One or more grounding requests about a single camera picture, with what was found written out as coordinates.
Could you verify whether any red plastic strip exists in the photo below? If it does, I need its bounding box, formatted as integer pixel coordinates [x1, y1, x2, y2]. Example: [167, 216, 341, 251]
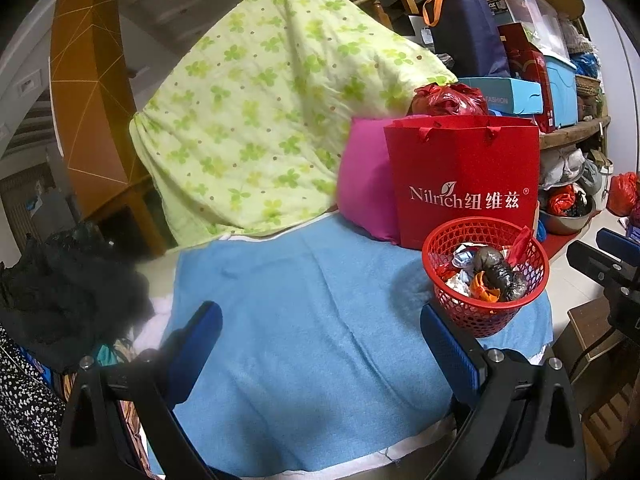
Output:
[505, 226, 536, 268]

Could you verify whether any teal cloth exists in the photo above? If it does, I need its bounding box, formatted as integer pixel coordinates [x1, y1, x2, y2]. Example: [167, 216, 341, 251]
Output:
[95, 342, 121, 366]

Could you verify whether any wooden stool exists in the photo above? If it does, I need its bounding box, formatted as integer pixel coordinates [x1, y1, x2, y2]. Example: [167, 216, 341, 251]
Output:
[567, 297, 640, 461]

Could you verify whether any pale plastic wrapper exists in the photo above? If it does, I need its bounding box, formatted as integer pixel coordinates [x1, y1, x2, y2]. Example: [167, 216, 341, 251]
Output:
[451, 244, 477, 271]

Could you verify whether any red paper bag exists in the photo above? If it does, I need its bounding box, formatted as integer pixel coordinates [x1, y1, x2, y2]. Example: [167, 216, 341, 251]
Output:
[383, 115, 541, 251]

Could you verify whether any orange wooden cabinet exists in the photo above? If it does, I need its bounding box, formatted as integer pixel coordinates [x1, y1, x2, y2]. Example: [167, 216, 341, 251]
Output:
[49, 0, 168, 256]

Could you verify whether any metal basin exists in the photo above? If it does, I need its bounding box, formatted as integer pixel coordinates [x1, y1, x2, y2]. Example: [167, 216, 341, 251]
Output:
[539, 195, 597, 236]

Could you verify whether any blue towel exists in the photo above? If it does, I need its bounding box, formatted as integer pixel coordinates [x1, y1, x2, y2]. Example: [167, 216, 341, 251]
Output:
[147, 212, 553, 478]

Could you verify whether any beige mattress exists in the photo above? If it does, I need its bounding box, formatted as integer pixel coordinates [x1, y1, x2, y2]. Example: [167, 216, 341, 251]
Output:
[135, 252, 181, 306]

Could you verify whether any red floor mat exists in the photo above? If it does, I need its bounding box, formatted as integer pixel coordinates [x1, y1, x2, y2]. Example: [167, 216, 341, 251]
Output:
[542, 232, 568, 256]

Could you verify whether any round wooden table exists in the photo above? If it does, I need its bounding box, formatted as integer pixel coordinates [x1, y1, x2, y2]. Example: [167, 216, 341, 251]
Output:
[537, 116, 612, 151]

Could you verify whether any black knit cloth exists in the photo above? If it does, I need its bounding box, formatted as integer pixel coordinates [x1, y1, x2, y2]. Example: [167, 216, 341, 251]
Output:
[0, 220, 156, 371]

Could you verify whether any red plastic bag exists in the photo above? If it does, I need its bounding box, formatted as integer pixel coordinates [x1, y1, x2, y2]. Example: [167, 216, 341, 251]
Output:
[606, 172, 639, 217]
[547, 185, 591, 217]
[411, 82, 491, 118]

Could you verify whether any green clover print quilt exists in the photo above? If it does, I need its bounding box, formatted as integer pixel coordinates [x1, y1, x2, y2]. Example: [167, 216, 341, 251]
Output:
[129, 0, 458, 248]

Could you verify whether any navy bag with orange handle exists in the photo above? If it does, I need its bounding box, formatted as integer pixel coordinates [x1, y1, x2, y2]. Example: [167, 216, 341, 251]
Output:
[422, 0, 511, 78]

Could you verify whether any black white speckled cloth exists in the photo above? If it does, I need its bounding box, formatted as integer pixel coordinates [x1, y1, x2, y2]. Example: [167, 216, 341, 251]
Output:
[0, 325, 68, 468]

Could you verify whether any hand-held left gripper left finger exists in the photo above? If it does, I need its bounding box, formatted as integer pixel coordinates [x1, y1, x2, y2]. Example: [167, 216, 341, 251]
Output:
[55, 301, 223, 480]

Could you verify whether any white plastic bag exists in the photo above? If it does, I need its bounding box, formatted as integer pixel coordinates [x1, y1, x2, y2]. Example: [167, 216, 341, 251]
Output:
[540, 147, 601, 191]

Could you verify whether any red mesh basket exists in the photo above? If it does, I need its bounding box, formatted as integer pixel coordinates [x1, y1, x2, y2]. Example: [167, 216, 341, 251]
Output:
[421, 217, 551, 338]

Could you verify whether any light blue shoebox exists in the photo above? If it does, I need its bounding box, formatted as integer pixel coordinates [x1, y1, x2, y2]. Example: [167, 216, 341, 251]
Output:
[457, 77, 543, 116]

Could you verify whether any pink pillow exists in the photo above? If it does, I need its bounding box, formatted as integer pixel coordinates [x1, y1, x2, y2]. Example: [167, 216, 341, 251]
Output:
[336, 116, 401, 246]

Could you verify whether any orange white wrapper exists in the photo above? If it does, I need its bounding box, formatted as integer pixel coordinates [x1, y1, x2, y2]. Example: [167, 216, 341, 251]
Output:
[467, 271, 503, 303]

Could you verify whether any clear plastic storage box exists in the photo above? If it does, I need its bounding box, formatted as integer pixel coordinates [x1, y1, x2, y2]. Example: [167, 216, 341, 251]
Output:
[475, 0, 571, 61]

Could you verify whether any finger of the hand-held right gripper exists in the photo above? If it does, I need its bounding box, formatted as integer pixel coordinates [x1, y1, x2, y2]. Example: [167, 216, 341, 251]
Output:
[596, 228, 640, 267]
[566, 241, 623, 286]

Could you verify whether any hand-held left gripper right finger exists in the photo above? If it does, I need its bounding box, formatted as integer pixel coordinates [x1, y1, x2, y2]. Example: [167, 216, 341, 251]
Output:
[420, 305, 588, 480]

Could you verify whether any red gift box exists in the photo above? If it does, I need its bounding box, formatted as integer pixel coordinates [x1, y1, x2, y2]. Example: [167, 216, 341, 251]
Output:
[497, 22, 556, 133]

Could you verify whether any blue storage bin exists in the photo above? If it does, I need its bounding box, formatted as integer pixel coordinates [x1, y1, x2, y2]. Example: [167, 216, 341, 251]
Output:
[542, 55, 578, 128]

